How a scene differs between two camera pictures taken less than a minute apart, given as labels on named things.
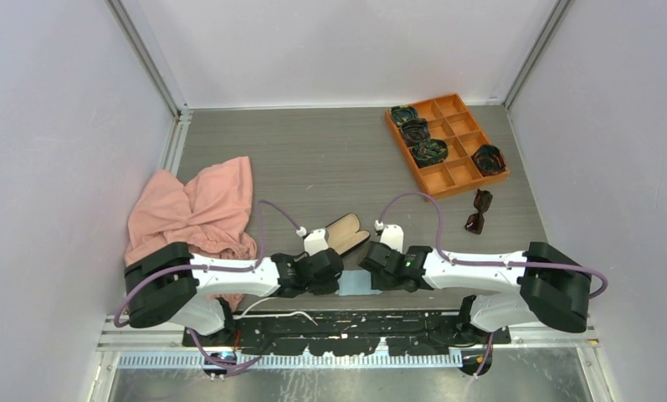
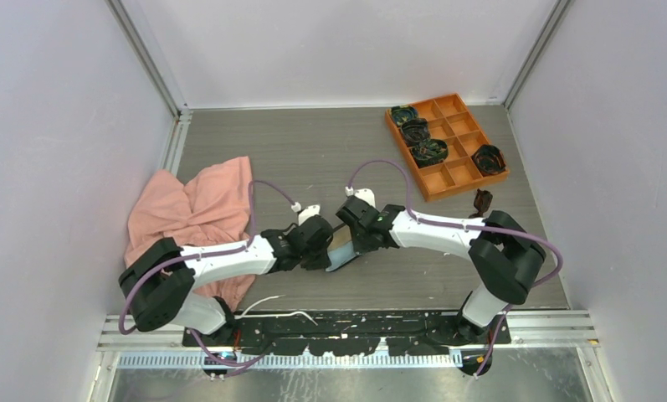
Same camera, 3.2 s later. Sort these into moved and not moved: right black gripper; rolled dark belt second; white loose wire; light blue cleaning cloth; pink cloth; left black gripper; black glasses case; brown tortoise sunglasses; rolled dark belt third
Moved: left black gripper; light blue cleaning cloth; right black gripper
Not moved: brown tortoise sunglasses; pink cloth; rolled dark belt third; rolled dark belt second; white loose wire; black glasses case
